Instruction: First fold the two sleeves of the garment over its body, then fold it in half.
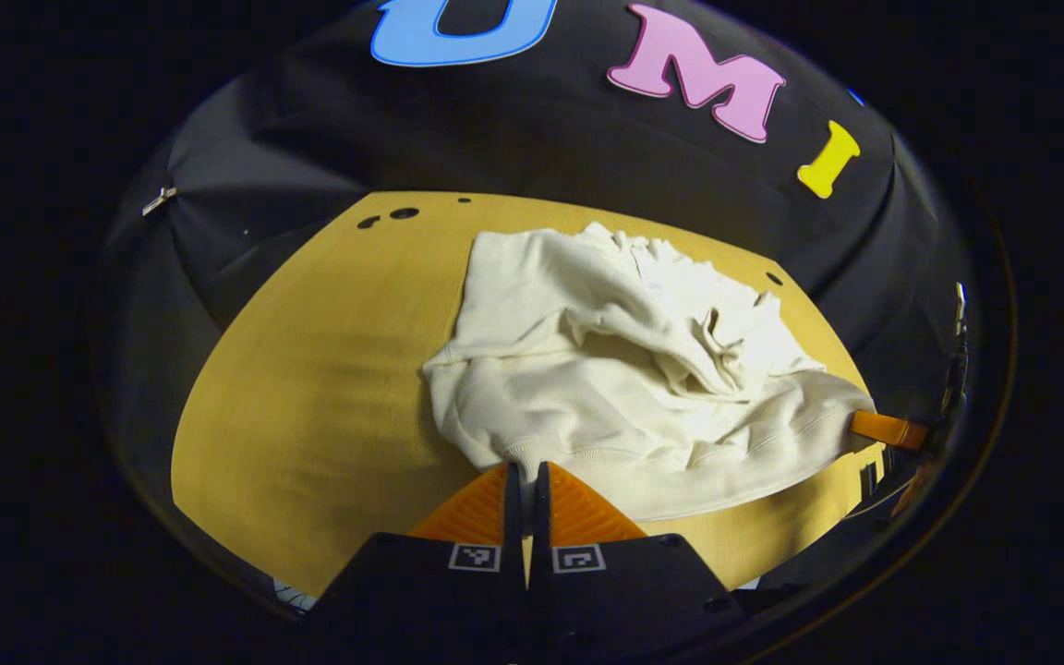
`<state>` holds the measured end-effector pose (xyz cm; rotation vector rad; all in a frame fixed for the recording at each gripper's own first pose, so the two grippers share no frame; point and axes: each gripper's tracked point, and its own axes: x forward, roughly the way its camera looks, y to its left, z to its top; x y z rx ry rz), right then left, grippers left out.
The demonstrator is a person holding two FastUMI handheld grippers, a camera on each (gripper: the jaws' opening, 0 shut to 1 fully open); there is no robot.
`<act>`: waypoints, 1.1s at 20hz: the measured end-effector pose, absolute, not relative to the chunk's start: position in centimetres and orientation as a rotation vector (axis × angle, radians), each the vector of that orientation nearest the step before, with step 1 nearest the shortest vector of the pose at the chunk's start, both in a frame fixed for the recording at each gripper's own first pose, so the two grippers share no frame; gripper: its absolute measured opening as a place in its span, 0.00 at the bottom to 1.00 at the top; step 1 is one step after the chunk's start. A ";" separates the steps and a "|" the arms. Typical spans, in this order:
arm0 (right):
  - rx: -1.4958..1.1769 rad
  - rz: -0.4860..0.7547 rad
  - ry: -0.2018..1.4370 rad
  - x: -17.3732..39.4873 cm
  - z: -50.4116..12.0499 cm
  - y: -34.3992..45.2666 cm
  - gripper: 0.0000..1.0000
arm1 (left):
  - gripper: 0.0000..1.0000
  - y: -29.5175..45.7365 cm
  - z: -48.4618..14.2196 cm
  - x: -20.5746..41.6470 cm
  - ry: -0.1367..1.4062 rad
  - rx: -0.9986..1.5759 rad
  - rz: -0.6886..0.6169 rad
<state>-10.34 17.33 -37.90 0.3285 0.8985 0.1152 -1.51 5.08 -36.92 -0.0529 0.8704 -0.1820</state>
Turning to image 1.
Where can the white cloth clip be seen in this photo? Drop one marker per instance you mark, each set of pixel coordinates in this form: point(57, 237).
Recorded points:
point(159, 199)

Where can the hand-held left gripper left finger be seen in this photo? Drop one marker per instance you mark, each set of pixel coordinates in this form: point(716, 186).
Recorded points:
point(513, 503)

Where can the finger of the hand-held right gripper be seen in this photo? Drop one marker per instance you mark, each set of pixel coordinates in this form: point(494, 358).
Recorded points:
point(888, 429)

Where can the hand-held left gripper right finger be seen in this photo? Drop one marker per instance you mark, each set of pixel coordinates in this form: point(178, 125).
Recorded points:
point(541, 503)

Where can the white sweatshirt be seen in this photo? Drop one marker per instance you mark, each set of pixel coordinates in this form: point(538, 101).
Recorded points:
point(587, 406)

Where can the black backdrop cloth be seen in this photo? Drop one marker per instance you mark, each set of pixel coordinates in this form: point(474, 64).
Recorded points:
point(532, 129)

